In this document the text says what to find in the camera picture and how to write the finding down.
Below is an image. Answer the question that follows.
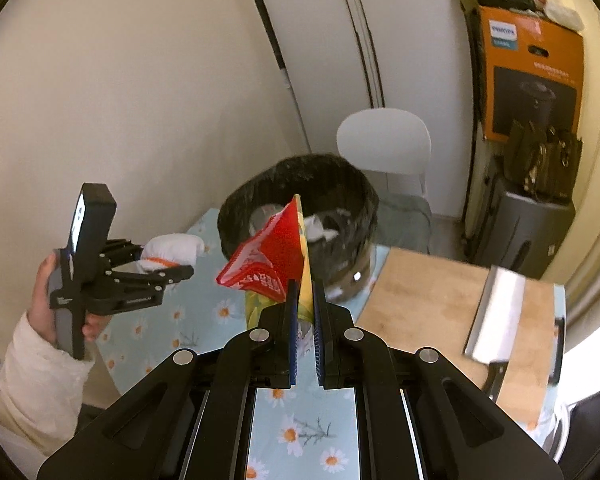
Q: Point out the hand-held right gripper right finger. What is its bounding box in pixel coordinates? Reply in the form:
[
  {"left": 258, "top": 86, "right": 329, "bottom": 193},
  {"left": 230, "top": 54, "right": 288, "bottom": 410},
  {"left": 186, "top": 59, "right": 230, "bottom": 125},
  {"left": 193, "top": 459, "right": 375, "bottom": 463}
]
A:
[{"left": 314, "top": 282, "right": 563, "bottom": 480}]

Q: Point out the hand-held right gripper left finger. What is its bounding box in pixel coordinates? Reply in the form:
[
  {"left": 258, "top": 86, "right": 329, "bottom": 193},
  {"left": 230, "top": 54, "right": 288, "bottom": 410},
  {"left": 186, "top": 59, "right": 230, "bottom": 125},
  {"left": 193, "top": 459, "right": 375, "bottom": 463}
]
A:
[{"left": 37, "top": 280, "right": 299, "bottom": 480}]

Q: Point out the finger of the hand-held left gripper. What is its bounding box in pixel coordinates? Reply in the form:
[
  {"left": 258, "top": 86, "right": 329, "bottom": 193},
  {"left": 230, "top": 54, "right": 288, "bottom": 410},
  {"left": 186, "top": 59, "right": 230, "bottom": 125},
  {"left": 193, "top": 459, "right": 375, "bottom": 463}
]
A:
[
  {"left": 87, "top": 265, "right": 195, "bottom": 316},
  {"left": 101, "top": 238, "right": 146, "bottom": 267}
]

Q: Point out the white sock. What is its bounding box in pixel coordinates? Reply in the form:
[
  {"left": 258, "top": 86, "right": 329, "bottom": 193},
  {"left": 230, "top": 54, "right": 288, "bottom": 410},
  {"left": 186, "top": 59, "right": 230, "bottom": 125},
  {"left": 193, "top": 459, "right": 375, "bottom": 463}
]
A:
[{"left": 139, "top": 233, "right": 207, "bottom": 273}]

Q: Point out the metal trash bin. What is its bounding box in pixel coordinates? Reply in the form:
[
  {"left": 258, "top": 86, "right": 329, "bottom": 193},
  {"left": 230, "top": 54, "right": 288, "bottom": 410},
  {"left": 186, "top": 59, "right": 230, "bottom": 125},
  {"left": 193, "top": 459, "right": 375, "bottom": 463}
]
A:
[{"left": 322, "top": 242, "right": 379, "bottom": 307}]

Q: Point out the red snack packet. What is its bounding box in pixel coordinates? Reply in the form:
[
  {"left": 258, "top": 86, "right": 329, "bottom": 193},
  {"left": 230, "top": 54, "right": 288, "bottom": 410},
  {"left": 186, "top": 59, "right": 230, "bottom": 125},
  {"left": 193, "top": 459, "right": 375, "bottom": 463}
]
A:
[{"left": 216, "top": 194, "right": 315, "bottom": 326}]

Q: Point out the white tissue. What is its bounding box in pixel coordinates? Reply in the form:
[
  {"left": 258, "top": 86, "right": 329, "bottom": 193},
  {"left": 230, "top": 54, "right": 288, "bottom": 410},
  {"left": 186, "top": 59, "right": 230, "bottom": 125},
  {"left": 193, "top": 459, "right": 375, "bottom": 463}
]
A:
[{"left": 300, "top": 212, "right": 353, "bottom": 241}]

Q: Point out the bin with black bag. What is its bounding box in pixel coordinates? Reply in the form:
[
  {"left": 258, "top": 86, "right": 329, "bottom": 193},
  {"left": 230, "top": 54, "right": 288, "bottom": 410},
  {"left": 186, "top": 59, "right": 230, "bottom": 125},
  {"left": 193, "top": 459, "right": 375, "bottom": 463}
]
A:
[{"left": 217, "top": 154, "right": 379, "bottom": 286}]

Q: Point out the person's left forearm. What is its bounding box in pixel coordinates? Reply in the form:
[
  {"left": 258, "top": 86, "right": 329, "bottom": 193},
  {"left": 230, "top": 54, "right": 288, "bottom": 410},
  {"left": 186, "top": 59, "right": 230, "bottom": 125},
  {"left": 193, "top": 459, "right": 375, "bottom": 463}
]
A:
[{"left": 0, "top": 310, "right": 97, "bottom": 480}]

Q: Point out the person's left hand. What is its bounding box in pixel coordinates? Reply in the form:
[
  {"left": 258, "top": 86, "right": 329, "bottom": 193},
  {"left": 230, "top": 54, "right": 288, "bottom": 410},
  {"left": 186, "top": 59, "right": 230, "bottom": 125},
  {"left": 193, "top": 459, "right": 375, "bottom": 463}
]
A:
[{"left": 27, "top": 252, "right": 103, "bottom": 350}]

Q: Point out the daisy print tablecloth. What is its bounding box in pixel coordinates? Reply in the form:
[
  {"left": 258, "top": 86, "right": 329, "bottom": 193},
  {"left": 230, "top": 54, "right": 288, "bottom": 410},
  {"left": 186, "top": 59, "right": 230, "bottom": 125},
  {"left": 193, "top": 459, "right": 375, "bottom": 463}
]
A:
[{"left": 97, "top": 207, "right": 563, "bottom": 480}]

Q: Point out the wooden cutting board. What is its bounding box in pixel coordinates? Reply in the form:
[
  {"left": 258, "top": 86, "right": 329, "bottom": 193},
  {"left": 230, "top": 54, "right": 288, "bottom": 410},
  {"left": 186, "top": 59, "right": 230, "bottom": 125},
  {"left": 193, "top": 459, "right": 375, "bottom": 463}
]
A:
[{"left": 355, "top": 247, "right": 556, "bottom": 426}]

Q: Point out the grey seat cushion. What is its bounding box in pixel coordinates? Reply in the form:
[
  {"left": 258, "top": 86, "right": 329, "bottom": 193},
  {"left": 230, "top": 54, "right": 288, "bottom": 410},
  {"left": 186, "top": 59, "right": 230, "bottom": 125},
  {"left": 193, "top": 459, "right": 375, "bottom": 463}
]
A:
[{"left": 375, "top": 192, "right": 433, "bottom": 256}]

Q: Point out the steel cleaver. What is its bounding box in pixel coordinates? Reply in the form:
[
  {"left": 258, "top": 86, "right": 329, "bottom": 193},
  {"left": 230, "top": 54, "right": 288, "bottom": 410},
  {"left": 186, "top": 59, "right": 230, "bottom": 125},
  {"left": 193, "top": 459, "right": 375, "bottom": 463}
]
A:
[{"left": 462, "top": 266, "right": 526, "bottom": 403}]

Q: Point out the white chair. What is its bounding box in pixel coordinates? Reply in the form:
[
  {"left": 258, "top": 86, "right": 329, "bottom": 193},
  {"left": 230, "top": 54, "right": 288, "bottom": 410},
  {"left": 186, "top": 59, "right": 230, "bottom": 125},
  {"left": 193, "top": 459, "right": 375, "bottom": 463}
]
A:
[{"left": 336, "top": 108, "right": 432, "bottom": 198}]

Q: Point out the grey suitcase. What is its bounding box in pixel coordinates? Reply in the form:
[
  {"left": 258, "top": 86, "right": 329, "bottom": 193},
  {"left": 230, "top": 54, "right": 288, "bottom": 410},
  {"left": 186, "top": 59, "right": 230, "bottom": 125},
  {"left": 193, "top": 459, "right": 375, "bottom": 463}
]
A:
[{"left": 490, "top": 177, "right": 576, "bottom": 281}]

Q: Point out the black pole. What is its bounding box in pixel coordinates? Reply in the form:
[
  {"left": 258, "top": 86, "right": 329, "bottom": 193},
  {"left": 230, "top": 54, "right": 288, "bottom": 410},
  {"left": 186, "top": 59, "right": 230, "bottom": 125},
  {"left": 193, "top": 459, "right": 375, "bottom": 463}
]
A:
[{"left": 240, "top": 0, "right": 312, "bottom": 153}]

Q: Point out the brown leather bag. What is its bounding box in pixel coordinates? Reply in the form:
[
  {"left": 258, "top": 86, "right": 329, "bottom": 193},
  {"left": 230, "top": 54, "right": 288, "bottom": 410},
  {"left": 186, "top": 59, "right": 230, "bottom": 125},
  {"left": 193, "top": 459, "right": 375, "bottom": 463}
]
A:
[{"left": 502, "top": 120, "right": 583, "bottom": 203}]

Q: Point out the thin dark rod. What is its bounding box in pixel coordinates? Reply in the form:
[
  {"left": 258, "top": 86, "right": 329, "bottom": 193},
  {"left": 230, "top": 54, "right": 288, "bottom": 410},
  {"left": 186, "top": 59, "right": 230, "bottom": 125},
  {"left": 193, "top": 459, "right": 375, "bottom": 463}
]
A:
[
  {"left": 352, "top": 0, "right": 386, "bottom": 108},
  {"left": 339, "top": 0, "right": 376, "bottom": 108}
]

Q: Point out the orange cardboard box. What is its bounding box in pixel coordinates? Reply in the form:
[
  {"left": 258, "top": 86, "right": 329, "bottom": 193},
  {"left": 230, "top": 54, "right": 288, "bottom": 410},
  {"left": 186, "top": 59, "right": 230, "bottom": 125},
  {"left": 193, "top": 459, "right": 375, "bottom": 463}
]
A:
[{"left": 480, "top": 5, "right": 585, "bottom": 145}]

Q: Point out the cream curtain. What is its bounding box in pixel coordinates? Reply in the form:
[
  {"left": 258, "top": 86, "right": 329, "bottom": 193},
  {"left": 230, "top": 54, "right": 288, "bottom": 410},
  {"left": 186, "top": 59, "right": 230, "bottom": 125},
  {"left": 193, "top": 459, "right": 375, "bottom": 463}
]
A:
[{"left": 577, "top": 0, "right": 600, "bottom": 291}]

